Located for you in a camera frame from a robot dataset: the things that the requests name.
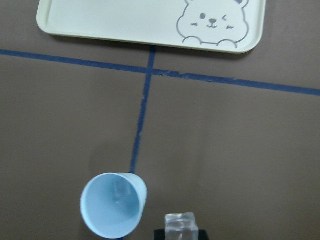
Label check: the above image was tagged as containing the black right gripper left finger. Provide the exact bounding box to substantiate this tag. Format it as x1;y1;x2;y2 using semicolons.
153;229;166;240

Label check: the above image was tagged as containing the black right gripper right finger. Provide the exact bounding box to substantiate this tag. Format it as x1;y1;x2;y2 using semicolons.
198;229;210;240

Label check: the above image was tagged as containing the light blue plastic cup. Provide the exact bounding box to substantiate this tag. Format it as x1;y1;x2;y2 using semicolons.
80;173;148;239

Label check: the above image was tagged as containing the cream bear tray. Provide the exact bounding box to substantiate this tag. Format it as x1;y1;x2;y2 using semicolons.
36;0;266;54

